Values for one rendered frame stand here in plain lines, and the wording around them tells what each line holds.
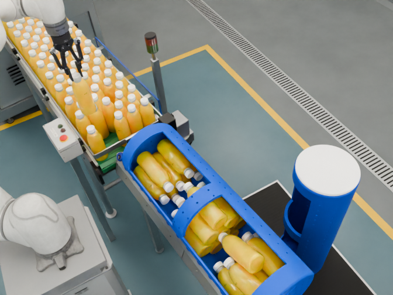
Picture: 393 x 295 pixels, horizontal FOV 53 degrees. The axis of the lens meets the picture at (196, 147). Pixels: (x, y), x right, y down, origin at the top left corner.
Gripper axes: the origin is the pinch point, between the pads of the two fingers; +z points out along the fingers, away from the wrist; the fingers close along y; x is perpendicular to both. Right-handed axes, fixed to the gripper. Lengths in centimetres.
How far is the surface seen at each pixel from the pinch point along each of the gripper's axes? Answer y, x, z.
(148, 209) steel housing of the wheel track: -1, -47, 53
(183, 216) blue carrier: 2, -77, 21
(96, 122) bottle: 1.9, 3.3, 35.8
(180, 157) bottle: 18, -51, 24
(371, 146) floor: 186, -55, 140
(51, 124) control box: -17.6, 9.3, 29.6
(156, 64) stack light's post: 48, 18, 32
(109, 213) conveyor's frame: -9, 18, 135
